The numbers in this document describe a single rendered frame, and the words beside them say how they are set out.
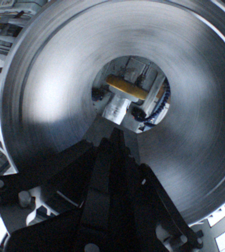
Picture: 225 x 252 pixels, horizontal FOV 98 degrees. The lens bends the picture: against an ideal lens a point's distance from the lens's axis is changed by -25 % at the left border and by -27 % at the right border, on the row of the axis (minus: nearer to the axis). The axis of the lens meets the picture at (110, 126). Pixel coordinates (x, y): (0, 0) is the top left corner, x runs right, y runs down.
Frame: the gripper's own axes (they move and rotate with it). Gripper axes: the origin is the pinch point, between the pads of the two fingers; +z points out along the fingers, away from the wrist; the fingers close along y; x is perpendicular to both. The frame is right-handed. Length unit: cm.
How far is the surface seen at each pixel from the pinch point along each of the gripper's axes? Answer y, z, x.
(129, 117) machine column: 10, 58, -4
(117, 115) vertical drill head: 1.2, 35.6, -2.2
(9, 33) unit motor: -57, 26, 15
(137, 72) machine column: 3, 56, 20
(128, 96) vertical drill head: 1.7, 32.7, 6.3
